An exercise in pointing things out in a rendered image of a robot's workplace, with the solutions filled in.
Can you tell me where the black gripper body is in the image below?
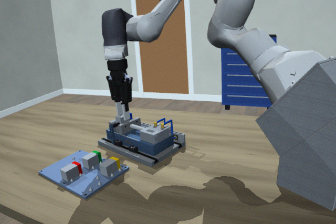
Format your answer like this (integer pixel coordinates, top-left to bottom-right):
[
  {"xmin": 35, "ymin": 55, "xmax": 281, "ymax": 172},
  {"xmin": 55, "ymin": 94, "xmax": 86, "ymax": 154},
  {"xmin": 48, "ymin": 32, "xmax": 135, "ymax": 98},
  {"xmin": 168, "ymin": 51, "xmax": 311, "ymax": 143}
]
[{"xmin": 107, "ymin": 59, "xmax": 128, "ymax": 84}]

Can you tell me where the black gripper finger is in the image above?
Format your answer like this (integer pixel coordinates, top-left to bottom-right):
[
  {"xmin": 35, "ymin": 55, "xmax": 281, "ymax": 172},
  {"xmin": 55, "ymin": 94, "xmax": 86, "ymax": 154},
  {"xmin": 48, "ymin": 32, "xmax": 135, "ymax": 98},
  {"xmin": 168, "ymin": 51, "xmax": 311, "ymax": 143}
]
[
  {"xmin": 116, "ymin": 73, "xmax": 133, "ymax": 120},
  {"xmin": 106, "ymin": 75, "xmax": 123, "ymax": 116}
]

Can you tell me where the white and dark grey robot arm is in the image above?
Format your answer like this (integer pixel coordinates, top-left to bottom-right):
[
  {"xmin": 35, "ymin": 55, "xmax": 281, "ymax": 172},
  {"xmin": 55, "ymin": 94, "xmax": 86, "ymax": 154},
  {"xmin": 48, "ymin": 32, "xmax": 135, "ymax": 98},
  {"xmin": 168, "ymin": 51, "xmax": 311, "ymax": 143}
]
[{"xmin": 102, "ymin": 0, "xmax": 327, "ymax": 104}]

